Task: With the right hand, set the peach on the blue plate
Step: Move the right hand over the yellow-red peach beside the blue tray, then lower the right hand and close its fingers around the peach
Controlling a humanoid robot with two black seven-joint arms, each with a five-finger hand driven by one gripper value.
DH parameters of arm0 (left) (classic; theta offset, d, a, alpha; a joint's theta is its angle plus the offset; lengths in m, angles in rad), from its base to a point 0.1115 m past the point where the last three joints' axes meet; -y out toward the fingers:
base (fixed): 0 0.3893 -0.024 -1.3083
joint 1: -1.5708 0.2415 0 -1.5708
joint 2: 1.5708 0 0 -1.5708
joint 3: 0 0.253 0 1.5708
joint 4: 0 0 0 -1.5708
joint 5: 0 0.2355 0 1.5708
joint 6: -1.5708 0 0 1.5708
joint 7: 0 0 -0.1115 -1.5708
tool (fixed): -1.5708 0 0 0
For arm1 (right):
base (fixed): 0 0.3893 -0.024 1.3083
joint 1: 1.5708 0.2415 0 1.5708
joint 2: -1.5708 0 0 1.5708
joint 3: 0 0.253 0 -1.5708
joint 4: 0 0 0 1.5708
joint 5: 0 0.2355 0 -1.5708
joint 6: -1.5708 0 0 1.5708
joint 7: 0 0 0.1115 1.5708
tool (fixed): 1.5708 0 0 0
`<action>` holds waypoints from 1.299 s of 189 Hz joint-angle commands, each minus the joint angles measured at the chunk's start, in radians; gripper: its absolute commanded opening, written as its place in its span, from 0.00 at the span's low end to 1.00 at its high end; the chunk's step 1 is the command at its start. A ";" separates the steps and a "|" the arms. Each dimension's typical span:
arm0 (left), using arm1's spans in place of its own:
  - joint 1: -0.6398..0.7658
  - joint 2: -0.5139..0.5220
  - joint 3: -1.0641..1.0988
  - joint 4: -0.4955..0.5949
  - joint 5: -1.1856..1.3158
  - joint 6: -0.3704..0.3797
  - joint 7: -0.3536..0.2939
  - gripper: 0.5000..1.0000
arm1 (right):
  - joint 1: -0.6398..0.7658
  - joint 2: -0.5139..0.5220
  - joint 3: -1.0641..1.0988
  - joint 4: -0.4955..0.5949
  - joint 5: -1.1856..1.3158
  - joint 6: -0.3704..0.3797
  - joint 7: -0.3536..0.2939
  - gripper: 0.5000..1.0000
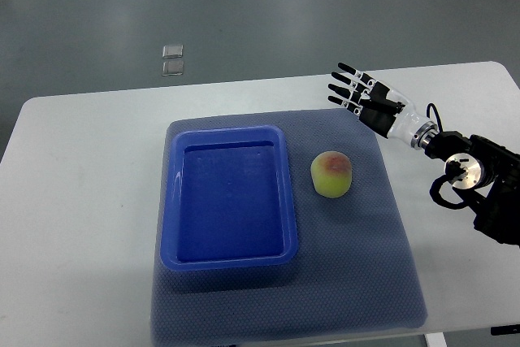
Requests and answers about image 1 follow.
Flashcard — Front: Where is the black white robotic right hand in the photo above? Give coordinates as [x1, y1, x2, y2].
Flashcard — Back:
[328, 63, 440, 150]

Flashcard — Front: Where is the green red peach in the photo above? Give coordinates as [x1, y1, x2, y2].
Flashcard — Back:
[310, 150, 353, 198]

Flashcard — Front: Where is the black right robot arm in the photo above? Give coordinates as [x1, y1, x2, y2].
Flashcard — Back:
[420, 103, 519, 245]

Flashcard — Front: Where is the upper metal floor plate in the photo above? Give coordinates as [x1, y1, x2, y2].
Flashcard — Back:
[162, 44, 184, 59]

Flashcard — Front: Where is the blue grey mesh mat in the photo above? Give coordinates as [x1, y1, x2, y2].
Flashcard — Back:
[150, 109, 427, 346]

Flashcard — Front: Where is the blue plastic tray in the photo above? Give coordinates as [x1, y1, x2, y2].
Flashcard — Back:
[159, 125, 298, 272]

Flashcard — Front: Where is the white table leg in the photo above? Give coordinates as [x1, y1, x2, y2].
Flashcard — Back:
[424, 332, 448, 347]

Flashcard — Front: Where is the black table control panel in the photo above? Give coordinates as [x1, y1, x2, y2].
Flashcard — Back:
[490, 324, 520, 336]

